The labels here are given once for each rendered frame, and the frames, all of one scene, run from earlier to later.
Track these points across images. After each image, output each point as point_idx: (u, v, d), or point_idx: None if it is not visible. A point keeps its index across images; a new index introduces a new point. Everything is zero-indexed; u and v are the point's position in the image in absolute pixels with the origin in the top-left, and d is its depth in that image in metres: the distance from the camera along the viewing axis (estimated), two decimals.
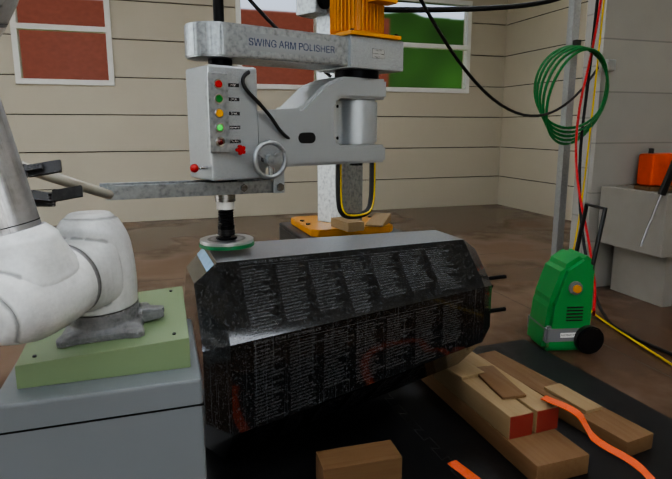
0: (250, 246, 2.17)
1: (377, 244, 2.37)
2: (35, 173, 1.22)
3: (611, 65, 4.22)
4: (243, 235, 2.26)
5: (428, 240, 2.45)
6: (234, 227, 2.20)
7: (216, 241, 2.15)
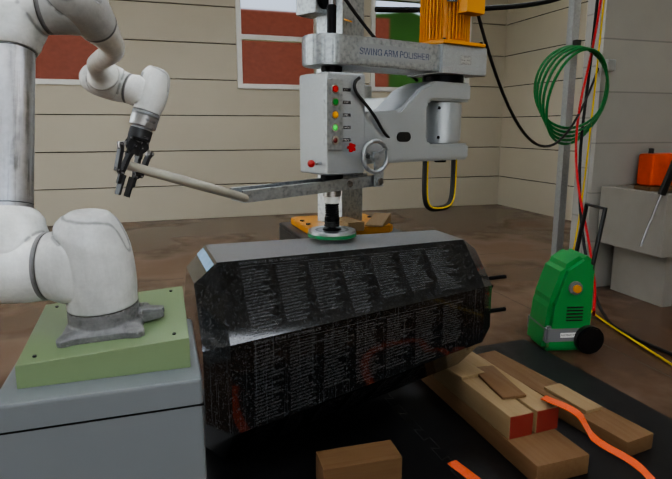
0: (356, 234, 2.47)
1: (377, 244, 2.37)
2: (133, 182, 1.87)
3: (611, 65, 4.22)
4: (338, 226, 2.53)
5: (428, 240, 2.45)
6: (339, 219, 2.45)
7: (331, 232, 2.40)
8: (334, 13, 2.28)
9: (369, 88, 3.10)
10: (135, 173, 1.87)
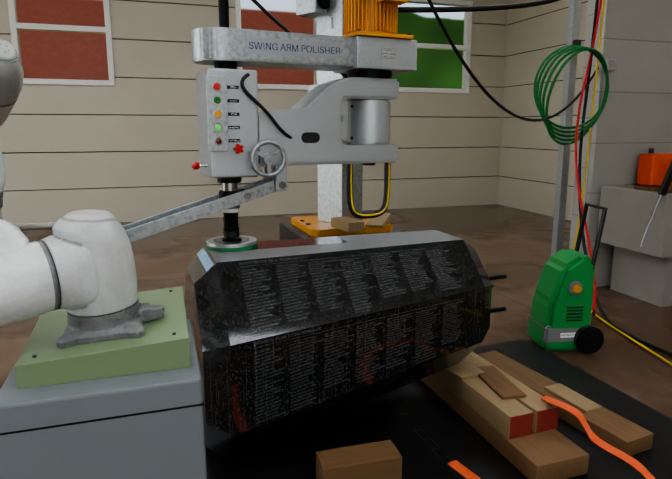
0: None
1: (377, 244, 2.37)
2: None
3: (611, 65, 4.22)
4: (212, 240, 2.32)
5: (428, 240, 2.45)
6: (238, 229, 2.31)
7: (245, 238, 2.36)
8: (224, 6, 2.14)
9: None
10: None
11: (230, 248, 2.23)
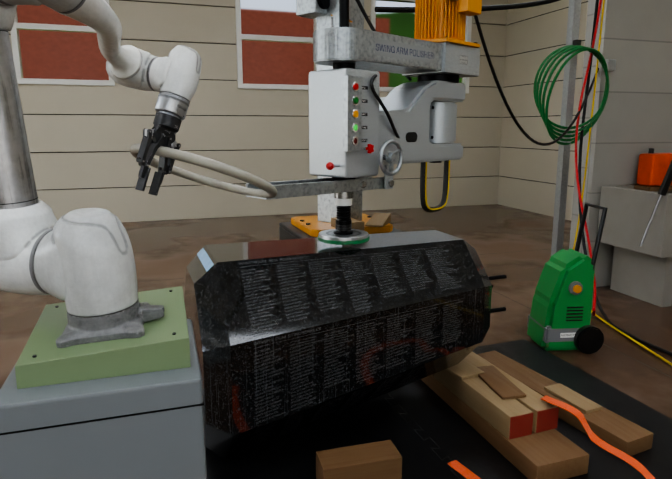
0: (364, 241, 2.26)
1: (377, 244, 2.37)
2: (161, 178, 1.62)
3: (611, 65, 4.22)
4: (360, 231, 2.36)
5: (428, 240, 2.45)
6: (351, 222, 2.32)
7: (333, 235, 2.29)
8: (347, 6, 2.15)
9: None
10: (163, 168, 1.62)
11: None
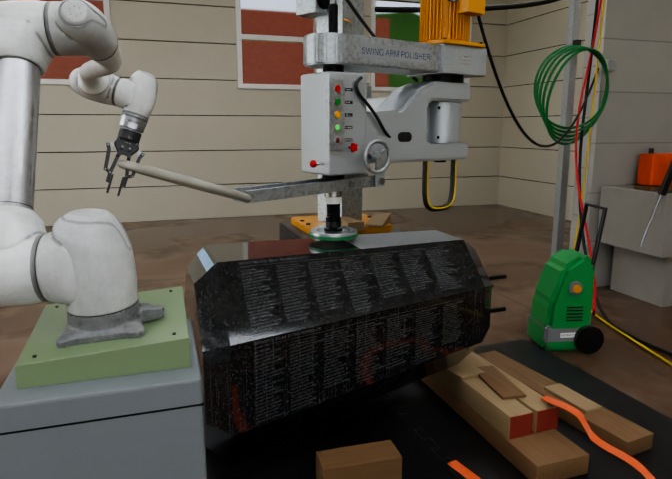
0: None
1: (377, 244, 2.37)
2: (123, 181, 1.95)
3: (611, 65, 4.22)
4: (320, 232, 2.39)
5: (428, 240, 2.45)
6: (340, 219, 2.44)
7: None
8: (336, 12, 2.27)
9: (369, 88, 3.10)
10: (125, 173, 1.95)
11: (350, 236, 2.37)
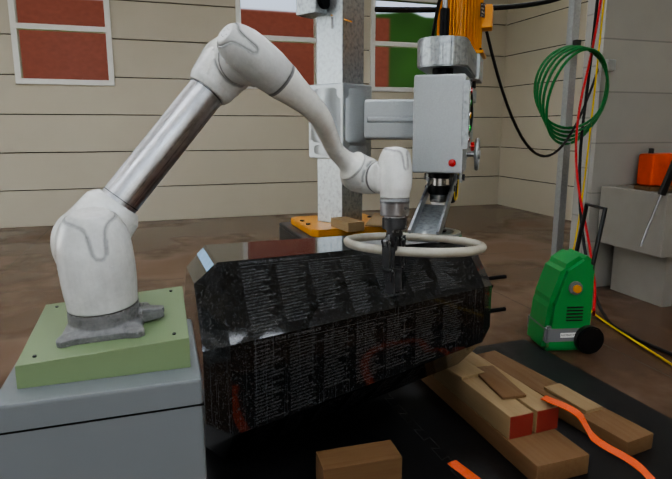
0: None
1: (377, 244, 2.37)
2: (400, 273, 1.72)
3: (611, 65, 4.22)
4: (444, 234, 2.45)
5: None
6: None
7: None
8: (449, 17, 2.36)
9: (369, 88, 3.10)
10: (400, 264, 1.72)
11: None
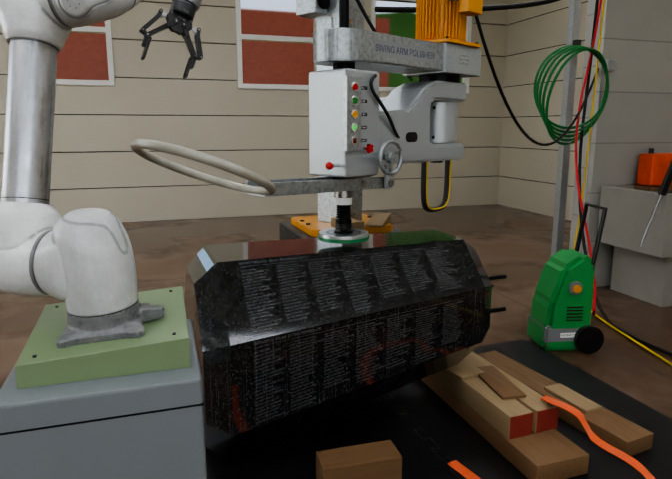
0: (339, 242, 2.24)
1: (377, 244, 2.37)
2: (192, 61, 1.75)
3: (611, 65, 4.22)
4: (359, 234, 2.30)
5: (428, 240, 2.45)
6: (351, 221, 2.33)
7: (329, 231, 2.36)
8: (347, 7, 2.17)
9: None
10: (192, 53, 1.75)
11: None
